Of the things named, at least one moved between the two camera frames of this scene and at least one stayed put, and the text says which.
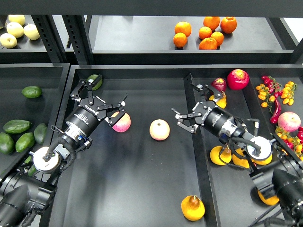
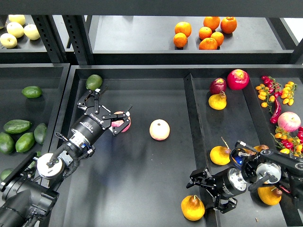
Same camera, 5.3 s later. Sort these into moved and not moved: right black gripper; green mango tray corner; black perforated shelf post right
Moved: right black gripper
Not moved: black perforated shelf post right; green mango tray corner
